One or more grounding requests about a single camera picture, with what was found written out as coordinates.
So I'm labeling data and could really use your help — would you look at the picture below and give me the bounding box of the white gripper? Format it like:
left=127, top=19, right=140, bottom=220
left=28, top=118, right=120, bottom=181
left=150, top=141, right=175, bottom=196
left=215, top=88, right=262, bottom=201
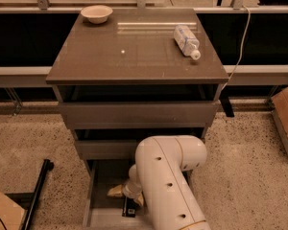
left=108, top=180, right=144, bottom=207

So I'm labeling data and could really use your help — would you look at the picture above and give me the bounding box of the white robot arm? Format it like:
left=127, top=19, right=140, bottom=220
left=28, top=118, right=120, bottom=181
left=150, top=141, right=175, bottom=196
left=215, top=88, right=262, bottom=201
left=108, top=135, right=211, bottom=230

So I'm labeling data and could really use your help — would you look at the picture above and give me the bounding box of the grey bottom drawer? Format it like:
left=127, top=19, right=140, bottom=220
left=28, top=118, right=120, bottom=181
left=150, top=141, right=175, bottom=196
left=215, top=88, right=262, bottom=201
left=82, top=158, right=209, bottom=230

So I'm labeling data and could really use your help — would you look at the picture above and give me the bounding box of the grey drawer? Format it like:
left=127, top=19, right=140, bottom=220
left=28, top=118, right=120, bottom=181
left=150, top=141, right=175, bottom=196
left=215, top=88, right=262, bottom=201
left=59, top=102, right=219, bottom=129
left=74, top=138, right=205, bottom=161
left=82, top=158, right=209, bottom=230

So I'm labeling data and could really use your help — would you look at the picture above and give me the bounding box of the grey middle drawer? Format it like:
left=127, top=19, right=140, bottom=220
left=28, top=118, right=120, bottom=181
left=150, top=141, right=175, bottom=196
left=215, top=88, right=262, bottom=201
left=74, top=138, right=205, bottom=161

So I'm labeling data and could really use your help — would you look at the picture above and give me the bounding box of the grey top drawer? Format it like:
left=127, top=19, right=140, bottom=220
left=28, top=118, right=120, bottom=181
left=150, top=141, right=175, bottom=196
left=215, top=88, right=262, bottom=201
left=59, top=102, right=219, bottom=129

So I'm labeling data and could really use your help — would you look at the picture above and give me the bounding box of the grey drawer cabinet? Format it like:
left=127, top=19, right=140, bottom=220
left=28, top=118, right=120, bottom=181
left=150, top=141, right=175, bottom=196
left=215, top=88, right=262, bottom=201
left=45, top=8, right=229, bottom=177

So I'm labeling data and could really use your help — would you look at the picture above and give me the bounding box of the cardboard box bottom left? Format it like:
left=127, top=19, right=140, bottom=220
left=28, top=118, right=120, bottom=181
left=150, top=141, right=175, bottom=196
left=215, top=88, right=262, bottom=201
left=0, top=192, right=25, bottom=230

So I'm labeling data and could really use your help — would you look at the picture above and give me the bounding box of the clear plastic water bottle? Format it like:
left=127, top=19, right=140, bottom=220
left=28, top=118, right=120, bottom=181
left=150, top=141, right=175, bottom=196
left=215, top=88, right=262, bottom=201
left=174, top=25, right=201, bottom=60

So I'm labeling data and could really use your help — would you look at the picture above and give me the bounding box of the beige paper bowl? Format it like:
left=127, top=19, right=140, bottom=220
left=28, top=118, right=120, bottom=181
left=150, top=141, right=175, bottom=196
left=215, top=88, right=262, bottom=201
left=81, top=5, right=113, bottom=24

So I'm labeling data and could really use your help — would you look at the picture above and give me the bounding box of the black metal frame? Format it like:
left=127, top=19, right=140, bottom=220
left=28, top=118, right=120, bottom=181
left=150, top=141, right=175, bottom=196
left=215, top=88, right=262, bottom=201
left=7, top=159, right=54, bottom=230

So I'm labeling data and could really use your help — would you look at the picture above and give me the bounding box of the grey metal rail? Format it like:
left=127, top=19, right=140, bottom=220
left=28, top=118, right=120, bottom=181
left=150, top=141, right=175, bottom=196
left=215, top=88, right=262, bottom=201
left=0, top=64, right=288, bottom=88

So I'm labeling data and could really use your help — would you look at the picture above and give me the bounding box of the white cable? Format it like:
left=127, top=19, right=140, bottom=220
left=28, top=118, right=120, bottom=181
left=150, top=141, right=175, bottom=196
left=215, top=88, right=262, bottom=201
left=220, top=6, right=252, bottom=92

